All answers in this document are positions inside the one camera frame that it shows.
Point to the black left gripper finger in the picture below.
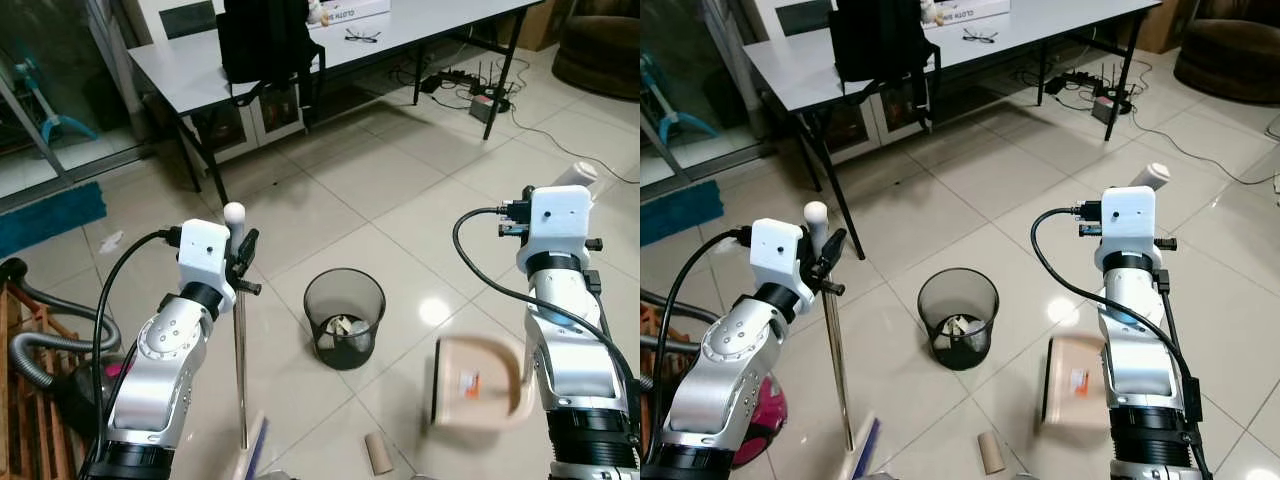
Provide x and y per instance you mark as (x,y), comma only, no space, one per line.
(250,244)
(832,246)

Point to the metal pole broom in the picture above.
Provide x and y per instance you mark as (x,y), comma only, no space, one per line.
(838,370)
(240,370)

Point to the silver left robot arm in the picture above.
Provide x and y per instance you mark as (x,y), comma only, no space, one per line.
(160,370)
(725,370)

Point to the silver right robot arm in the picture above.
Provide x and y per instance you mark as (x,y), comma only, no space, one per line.
(575,370)
(1140,370)

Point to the blue floor mat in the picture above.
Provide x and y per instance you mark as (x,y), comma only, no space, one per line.
(680,212)
(50,220)

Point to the black mesh waste bin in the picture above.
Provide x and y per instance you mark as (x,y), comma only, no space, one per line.
(345,295)
(958,295)

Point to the white low cabinet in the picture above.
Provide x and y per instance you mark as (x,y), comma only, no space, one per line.
(250,120)
(860,125)

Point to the turquoise standing fan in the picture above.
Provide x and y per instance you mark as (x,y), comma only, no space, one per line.
(50,115)
(665,110)

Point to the black router with antennas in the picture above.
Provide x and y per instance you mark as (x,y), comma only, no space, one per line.
(1110,102)
(490,100)

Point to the brown wooden rack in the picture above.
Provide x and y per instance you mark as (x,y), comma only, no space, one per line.
(650,400)
(30,430)

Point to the black power strip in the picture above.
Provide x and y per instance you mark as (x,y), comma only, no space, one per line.
(450,80)
(1070,82)

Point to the brown beanbag seat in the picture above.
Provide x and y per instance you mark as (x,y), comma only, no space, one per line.
(600,55)
(1230,60)

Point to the black backpack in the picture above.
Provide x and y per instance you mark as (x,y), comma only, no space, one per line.
(265,40)
(880,40)

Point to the brown cardboard box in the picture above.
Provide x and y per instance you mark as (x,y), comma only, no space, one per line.
(540,25)
(1165,25)

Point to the cardboard tube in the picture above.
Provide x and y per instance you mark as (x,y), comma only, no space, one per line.
(991,455)
(379,455)

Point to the black eyeglasses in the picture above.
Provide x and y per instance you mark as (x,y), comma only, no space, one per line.
(980,36)
(362,36)

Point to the small pale figurine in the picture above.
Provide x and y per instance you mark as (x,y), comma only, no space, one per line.
(317,12)
(932,12)

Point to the grey folding table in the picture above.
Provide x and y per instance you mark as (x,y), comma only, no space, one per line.
(1020,50)
(400,40)

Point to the white printed box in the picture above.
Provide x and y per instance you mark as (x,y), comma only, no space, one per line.
(355,8)
(975,10)

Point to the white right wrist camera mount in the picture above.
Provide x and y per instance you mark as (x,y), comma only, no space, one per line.
(1128,225)
(558,225)

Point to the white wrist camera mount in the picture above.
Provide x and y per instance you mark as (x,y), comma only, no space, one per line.
(775,255)
(558,225)
(1128,225)
(203,255)

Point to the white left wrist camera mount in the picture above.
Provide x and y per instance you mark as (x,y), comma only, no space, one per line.
(203,255)
(775,255)

